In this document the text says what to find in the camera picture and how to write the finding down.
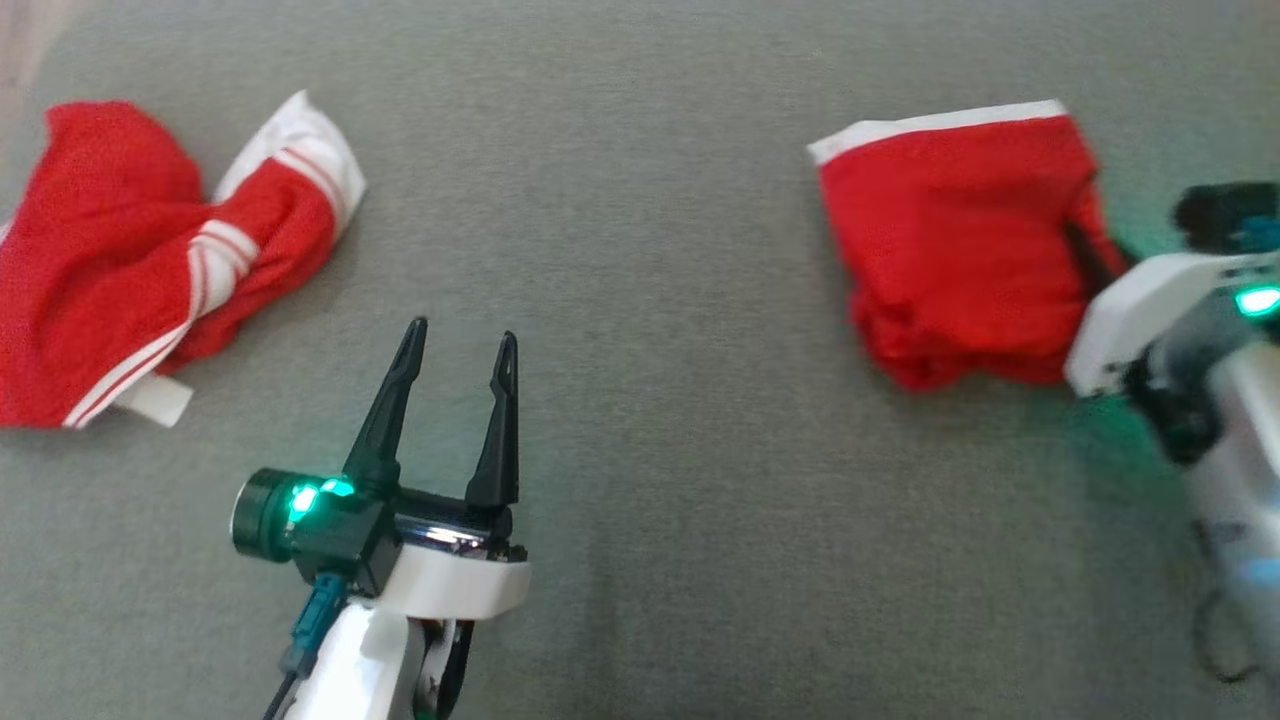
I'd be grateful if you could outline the red garment with white stripes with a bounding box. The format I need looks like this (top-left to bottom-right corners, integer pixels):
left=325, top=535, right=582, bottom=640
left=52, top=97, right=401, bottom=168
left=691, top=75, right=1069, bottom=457
left=0, top=90, right=368, bottom=431

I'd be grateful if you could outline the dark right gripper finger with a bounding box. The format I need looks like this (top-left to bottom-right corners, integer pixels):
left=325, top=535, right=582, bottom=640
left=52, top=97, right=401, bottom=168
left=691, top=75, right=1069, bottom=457
left=1063, top=218, right=1137, bottom=297

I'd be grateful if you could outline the teal-plug left camera cable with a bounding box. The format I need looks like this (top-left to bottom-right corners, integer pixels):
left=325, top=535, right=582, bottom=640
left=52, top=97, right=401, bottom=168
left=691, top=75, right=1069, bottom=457
left=262, top=573, right=349, bottom=720

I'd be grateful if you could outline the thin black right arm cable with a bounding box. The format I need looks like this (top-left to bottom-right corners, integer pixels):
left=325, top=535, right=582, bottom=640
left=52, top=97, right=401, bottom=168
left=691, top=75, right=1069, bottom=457
left=1193, top=580, right=1263, bottom=685

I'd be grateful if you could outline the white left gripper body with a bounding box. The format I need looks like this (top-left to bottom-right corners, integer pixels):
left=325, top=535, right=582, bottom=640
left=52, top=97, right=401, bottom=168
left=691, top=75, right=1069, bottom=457
left=385, top=487, right=532, bottom=621

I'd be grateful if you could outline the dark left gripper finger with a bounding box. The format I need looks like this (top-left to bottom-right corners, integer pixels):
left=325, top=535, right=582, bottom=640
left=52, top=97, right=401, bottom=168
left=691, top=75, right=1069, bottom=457
left=343, top=318, right=429, bottom=497
left=464, top=332, right=521, bottom=512

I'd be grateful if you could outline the large grey sofa seat cushion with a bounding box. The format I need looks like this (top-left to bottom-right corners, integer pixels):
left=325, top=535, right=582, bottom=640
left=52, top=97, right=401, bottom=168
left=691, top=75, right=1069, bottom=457
left=0, top=0, right=1280, bottom=720

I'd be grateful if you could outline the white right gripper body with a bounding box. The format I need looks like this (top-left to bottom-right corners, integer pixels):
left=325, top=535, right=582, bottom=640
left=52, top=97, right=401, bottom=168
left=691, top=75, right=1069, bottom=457
left=1064, top=250, right=1280, bottom=400

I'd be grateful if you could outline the red garment with white band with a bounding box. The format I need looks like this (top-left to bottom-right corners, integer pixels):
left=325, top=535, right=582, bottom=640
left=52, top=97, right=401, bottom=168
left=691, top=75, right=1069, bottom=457
left=807, top=99, right=1136, bottom=392

